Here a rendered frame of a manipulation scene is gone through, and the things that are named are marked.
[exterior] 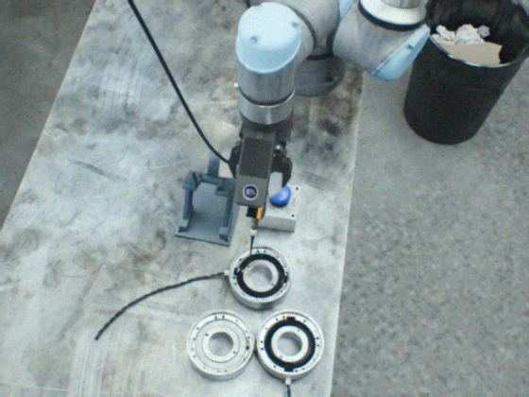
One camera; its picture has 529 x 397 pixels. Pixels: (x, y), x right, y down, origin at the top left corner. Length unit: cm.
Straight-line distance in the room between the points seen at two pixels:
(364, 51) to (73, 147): 57
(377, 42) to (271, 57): 43
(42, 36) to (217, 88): 140
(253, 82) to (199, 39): 64
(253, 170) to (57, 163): 49
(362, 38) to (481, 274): 113
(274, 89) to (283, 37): 8
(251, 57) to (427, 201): 149
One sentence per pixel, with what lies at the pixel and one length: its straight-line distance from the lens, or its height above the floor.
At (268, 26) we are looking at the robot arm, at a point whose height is 128.
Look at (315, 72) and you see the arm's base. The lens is 134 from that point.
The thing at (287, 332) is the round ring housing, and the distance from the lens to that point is 110.
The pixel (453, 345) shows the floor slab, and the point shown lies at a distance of 205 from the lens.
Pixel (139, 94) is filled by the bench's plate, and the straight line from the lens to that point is 138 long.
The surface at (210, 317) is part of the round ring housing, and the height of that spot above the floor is 83.
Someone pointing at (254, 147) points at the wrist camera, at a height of 109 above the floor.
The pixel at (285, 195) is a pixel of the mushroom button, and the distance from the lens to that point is 115.
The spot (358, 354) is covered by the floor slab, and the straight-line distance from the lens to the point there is 198.
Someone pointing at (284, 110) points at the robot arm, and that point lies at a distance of 89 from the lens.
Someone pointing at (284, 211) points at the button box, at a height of 84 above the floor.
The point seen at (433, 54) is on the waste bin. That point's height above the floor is 39.
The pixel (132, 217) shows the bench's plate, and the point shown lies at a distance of 122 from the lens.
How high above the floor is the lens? 185
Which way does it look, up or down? 59 degrees down
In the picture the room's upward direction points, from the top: 3 degrees clockwise
